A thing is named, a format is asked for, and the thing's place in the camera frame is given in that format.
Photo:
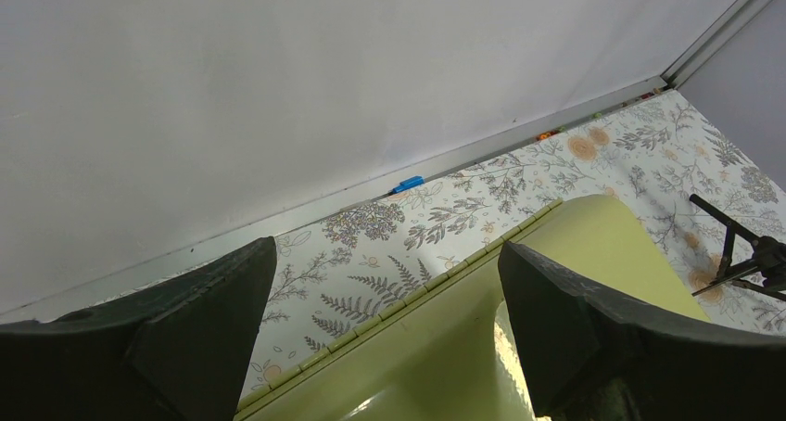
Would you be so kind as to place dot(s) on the small blue clip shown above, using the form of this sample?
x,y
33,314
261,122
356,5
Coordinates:
x,y
407,184

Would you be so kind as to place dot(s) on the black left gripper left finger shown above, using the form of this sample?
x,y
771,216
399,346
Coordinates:
x,y
176,351

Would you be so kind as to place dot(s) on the aluminium frame rail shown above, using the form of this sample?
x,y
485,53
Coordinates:
x,y
141,137

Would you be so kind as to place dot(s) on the green drawer cabinet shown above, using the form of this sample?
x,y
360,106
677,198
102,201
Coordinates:
x,y
447,352

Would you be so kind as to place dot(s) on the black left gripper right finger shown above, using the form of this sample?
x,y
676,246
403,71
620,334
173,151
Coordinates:
x,y
590,352

